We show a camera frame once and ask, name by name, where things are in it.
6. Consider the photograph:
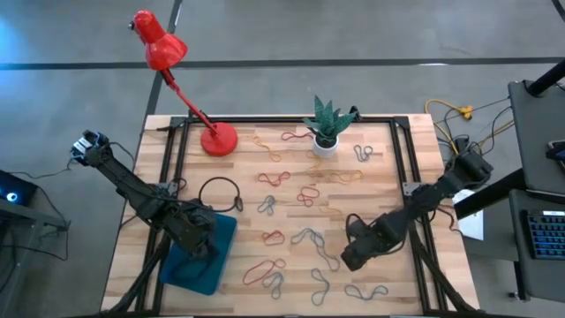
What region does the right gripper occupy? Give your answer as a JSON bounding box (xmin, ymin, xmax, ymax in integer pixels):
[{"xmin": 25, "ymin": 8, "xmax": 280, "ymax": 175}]
[{"xmin": 340, "ymin": 211, "xmax": 410, "ymax": 272}]

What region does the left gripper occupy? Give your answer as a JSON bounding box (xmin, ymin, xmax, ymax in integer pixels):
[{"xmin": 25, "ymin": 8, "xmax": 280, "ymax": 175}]
[{"xmin": 170, "ymin": 203, "xmax": 221, "ymax": 262}]

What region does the long teal rubber band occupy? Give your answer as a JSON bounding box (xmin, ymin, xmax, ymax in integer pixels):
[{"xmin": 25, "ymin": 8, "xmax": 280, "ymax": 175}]
[{"xmin": 290, "ymin": 227, "xmax": 342, "ymax": 273}]

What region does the long red rubber band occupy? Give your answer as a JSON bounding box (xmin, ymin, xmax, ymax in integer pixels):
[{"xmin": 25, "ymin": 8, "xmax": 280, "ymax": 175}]
[{"xmin": 242, "ymin": 258, "xmax": 287, "ymax": 286}]

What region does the teal plastic bin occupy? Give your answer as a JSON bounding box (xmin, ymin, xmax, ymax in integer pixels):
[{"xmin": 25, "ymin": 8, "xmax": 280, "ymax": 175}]
[{"xmin": 158, "ymin": 210, "xmax": 238, "ymax": 296}]

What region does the green plant in white pot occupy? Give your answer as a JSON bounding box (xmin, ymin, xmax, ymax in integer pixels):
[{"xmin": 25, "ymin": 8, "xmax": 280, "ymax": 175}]
[{"xmin": 302, "ymin": 95, "xmax": 358, "ymax": 159}]

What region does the red desk lamp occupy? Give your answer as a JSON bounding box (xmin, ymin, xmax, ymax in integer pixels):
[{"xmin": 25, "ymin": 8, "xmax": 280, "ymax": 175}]
[{"xmin": 128, "ymin": 9, "xmax": 239, "ymax": 158}]

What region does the white paper sheet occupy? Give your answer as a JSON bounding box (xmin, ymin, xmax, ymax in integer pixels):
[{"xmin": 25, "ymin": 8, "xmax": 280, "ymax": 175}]
[{"xmin": 450, "ymin": 188, "xmax": 486, "ymax": 242}]

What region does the black desk beam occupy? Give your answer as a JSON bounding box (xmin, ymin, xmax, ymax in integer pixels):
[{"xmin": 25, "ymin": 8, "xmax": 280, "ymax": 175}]
[{"xmin": 453, "ymin": 167, "xmax": 527, "ymax": 221}]

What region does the black metal stand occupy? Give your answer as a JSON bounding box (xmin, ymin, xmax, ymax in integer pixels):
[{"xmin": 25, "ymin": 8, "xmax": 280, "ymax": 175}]
[{"xmin": 0, "ymin": 201, "xmax": 72, "ymax": 318}]

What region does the dark grey desk top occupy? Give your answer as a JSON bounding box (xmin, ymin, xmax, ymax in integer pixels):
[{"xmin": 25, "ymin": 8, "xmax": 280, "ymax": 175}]
[
  {"xmin": 508, "ymin": 188, "xmax": 565, "ymax": 304},
  {"xmin": 507, "ymin": 79, "xmax": 565, "ymax": 199}
]

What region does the black backlit keyboard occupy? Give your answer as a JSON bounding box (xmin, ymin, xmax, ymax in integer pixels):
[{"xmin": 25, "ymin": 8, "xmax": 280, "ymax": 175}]
[{"xmin": 524, "ymin": 209, "xmax": 565, "ymax": 261}]

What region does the black computer with blue light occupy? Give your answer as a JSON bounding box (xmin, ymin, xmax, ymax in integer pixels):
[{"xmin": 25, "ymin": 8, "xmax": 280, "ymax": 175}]
[{"xmin": 0, "ymin": 170, "xmax": 39, "ymax": 208}]

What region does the black smartphone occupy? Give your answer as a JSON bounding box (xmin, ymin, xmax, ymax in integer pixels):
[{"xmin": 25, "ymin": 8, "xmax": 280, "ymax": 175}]
[{"xmin": 545, "ymin": 139, "xmax": 565, "ymax": 174}]

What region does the black round pole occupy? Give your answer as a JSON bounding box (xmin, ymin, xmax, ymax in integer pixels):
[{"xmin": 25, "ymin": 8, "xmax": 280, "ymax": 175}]
[{"xmin": 527, "ymin": 58, "xmax": 565, "ymax": 98}]

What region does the black braided camera cable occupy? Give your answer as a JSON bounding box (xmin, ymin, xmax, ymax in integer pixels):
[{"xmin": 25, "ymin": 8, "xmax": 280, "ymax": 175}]
[
  {"xmin": 167, "ymin": 176, "xmax": 243, "ymax": 213},
  {"xmin": 345, "ymin": 213, "xmax": 367, "ymax": 242}
]

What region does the black floor cable bundle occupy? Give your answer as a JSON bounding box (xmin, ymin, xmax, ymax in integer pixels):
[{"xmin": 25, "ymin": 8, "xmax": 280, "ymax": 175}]
[{"xmin": 434, "ymin": 97, "xmax": 516, "ymax": 163}]

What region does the yellow cable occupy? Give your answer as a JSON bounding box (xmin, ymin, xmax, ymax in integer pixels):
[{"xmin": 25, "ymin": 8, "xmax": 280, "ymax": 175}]
[{"xmin": 424, "ymin": 98, "xmax": 474, "ymax": 156}]

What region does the thin black floor cable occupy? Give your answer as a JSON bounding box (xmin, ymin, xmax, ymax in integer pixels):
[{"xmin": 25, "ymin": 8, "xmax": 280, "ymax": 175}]
[{"xmin": 7, "ymin": 158, "xmax": 74, "ymax": 231}]

